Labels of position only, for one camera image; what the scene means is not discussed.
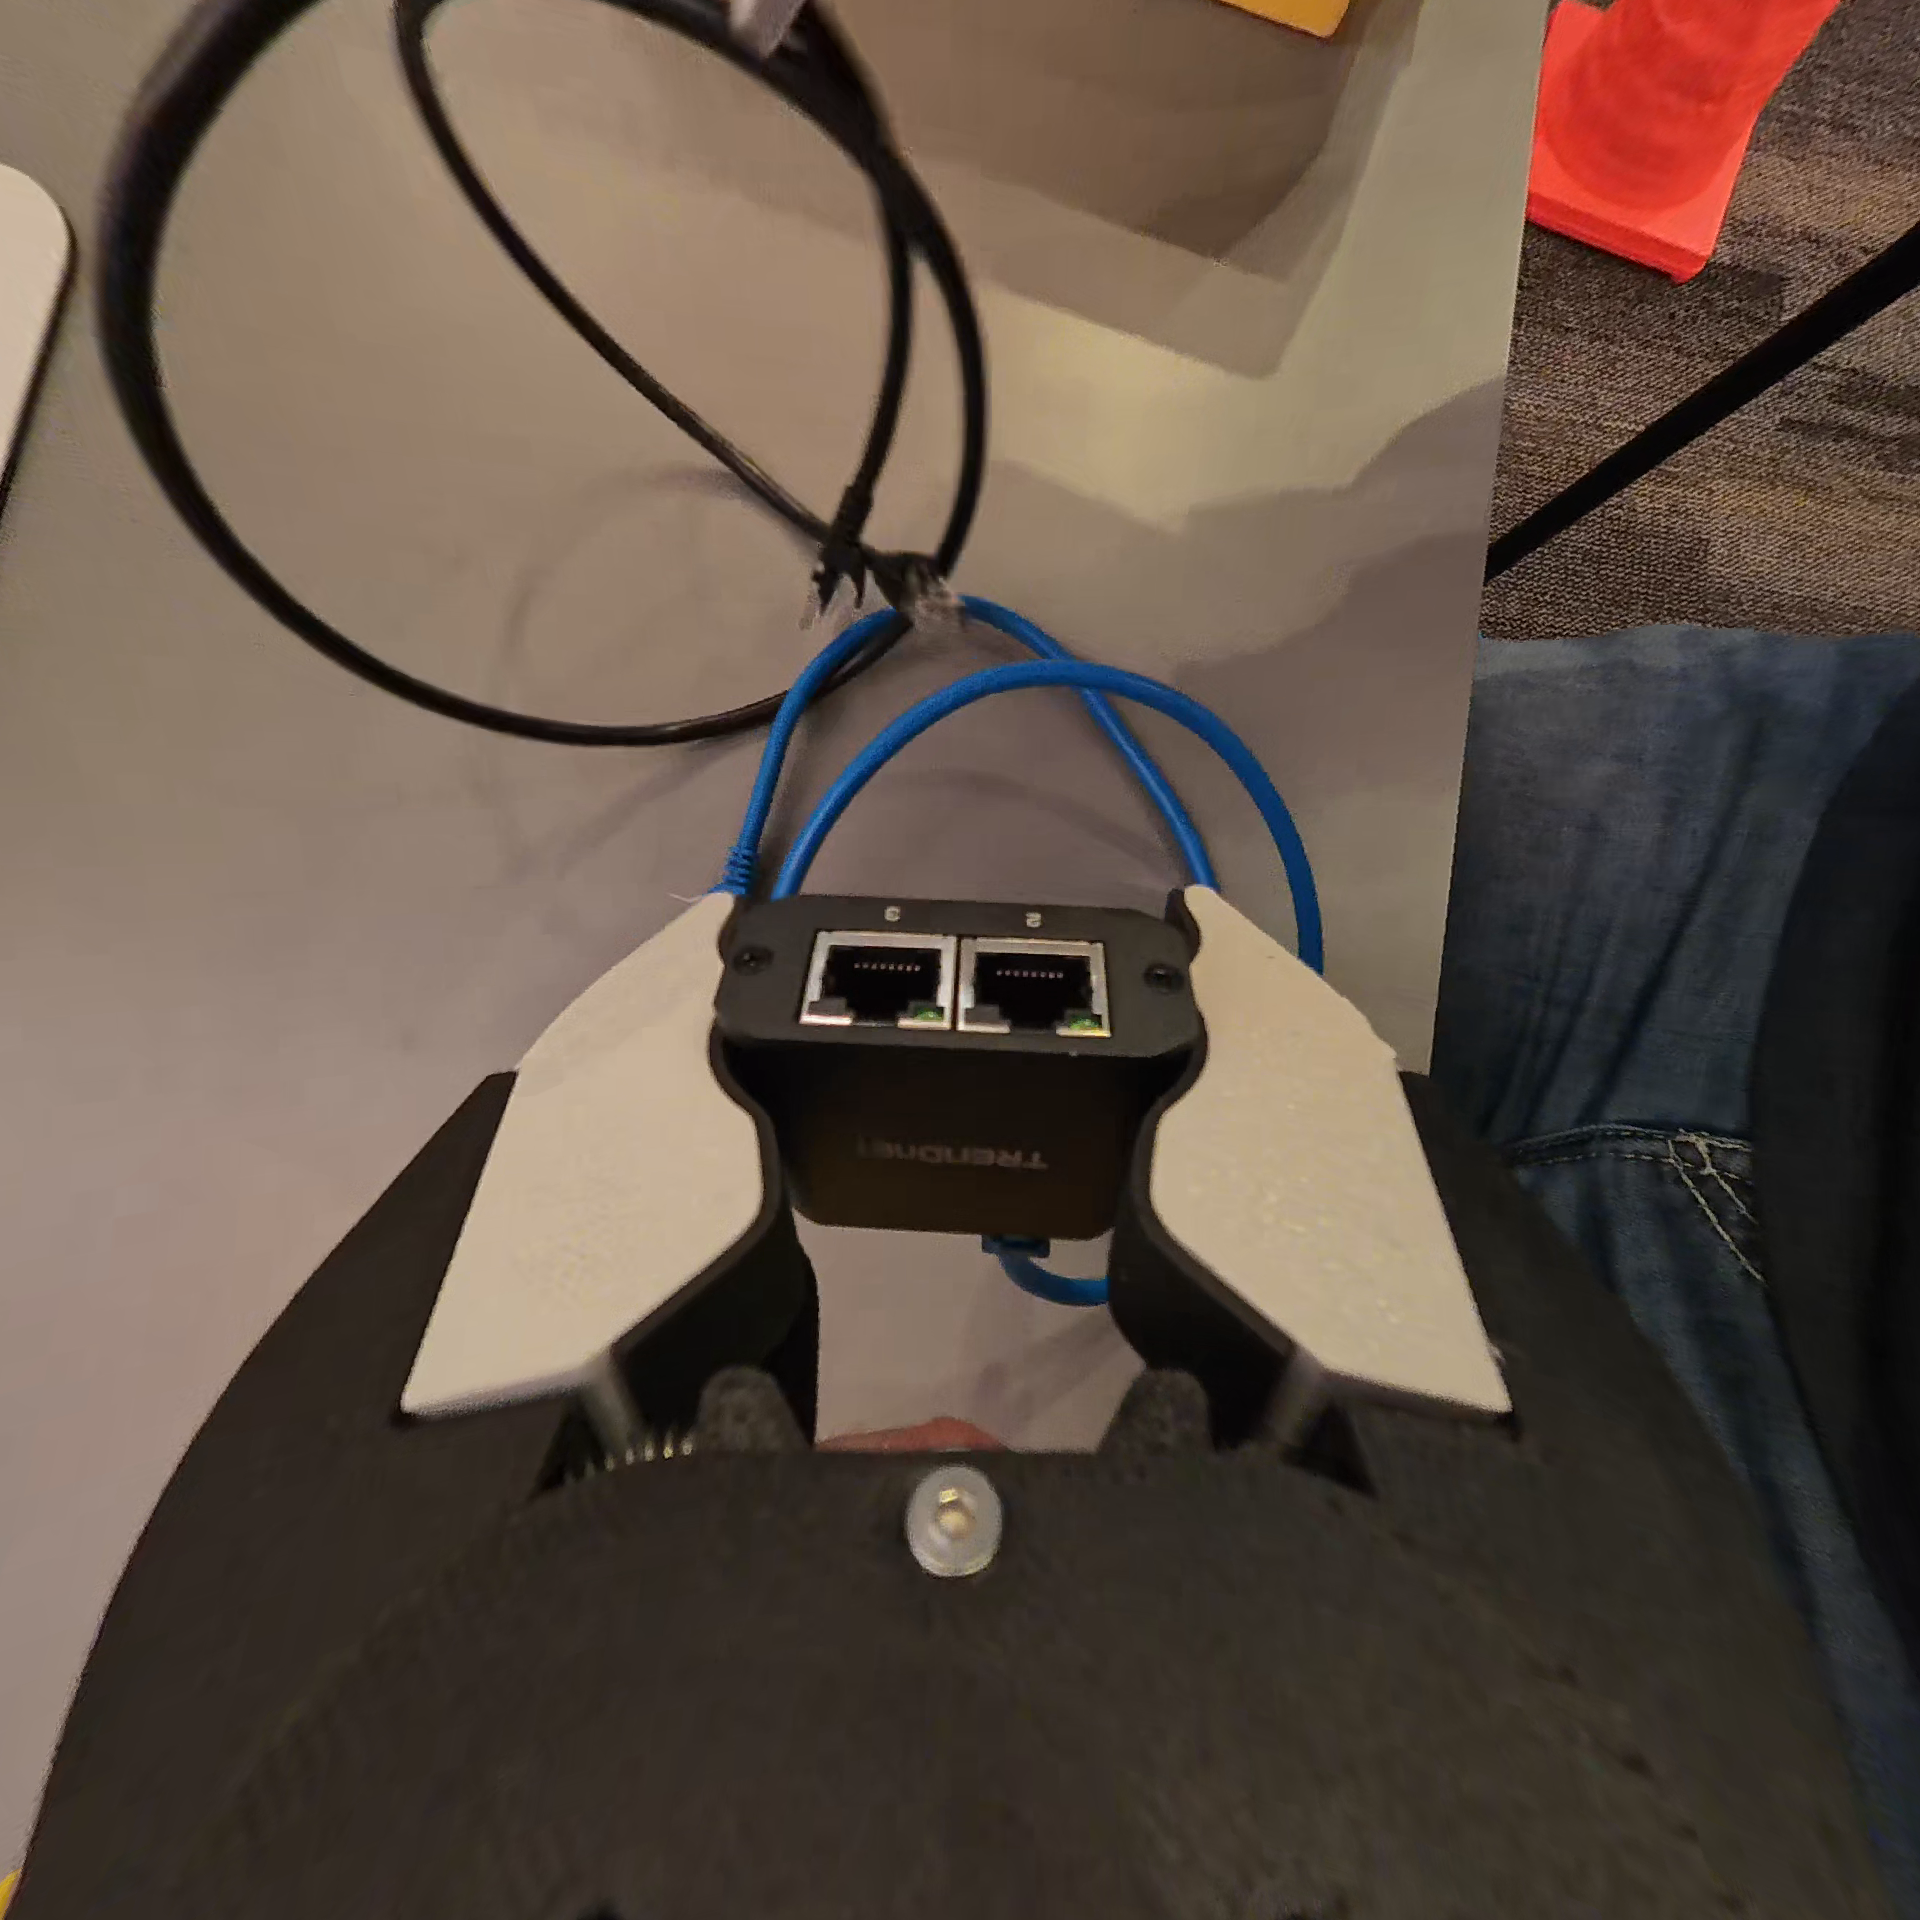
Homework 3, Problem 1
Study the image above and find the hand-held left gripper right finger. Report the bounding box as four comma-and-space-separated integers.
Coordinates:
1111, 883, 1518, 1455

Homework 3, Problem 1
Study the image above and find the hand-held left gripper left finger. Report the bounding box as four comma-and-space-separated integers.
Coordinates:
398, 889, 822, 1455

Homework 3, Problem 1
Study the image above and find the black two-port network adapter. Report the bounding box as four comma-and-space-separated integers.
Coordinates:
714, 893, 1211, 1240

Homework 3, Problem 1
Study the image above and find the person's leg in jeans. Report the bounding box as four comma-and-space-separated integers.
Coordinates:
1430, 624, 1920, 1876

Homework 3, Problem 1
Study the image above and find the dark cloth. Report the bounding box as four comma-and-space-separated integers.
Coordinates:
1755, 663, 1920, 1446

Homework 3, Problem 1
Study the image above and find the black metal table leg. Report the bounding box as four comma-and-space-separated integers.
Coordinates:
1484, 219, 1920, 584

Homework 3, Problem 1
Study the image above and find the silver monitor stand base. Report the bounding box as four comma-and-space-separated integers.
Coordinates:
0, 160, 75, 518

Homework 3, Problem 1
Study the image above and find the orange traffic cone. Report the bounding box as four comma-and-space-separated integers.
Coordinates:
1524, 0, 1843, 283

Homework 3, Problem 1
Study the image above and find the blue ethernet cable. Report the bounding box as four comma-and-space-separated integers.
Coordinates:
718, 587, 1329, 1308

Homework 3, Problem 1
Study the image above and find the black ethernet cable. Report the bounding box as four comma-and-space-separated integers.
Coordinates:
95, 0, 996, 744

